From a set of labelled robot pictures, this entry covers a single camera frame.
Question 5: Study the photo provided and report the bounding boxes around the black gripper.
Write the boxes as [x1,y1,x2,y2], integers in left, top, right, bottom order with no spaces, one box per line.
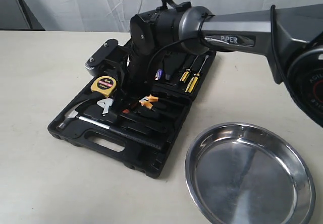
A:
[118,46,158,98]

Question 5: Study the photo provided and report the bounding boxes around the silver black adjustable wrench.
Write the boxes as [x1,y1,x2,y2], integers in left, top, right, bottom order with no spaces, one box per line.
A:
[96,98,117,116]

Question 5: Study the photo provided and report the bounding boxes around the black plastic tool case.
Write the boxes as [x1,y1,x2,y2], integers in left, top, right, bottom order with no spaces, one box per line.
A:
[47,51,216,178]

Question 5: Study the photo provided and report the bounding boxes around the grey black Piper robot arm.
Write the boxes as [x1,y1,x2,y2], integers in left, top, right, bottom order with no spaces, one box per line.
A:
[124,3,322,125]

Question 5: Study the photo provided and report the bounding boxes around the electrical tape roll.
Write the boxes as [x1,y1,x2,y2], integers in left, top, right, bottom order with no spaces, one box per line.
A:
[154,69,164,81]

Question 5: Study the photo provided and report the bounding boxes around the yellow tape measure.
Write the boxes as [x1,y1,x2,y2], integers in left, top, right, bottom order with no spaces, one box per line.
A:
[90,76,117,95]

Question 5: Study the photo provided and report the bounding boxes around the small yellow black screwdriver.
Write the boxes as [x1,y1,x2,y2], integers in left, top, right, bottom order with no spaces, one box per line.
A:
[179,55,199,83]

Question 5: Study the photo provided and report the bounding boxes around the large yellow black screwdriver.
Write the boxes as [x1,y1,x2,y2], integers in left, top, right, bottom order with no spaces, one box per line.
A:
[185,55,209,93]

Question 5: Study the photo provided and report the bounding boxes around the steel claw hammer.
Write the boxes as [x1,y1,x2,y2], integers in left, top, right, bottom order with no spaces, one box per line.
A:
[57,99,165,150]

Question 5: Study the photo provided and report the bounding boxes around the white backdrop curtain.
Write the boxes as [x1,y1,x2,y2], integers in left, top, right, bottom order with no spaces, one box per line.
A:
[1,0,322,32]

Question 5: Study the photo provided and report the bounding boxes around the round stainless steel tray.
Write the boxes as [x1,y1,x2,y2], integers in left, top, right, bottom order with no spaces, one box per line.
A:
[185,122,316,223]

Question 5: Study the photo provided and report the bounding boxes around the orange handled pliers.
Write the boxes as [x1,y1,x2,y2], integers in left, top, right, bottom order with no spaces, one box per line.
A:
[139,95,167,111]

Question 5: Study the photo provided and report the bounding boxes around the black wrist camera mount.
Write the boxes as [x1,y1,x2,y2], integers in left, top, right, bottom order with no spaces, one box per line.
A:
[85,39,128,77]

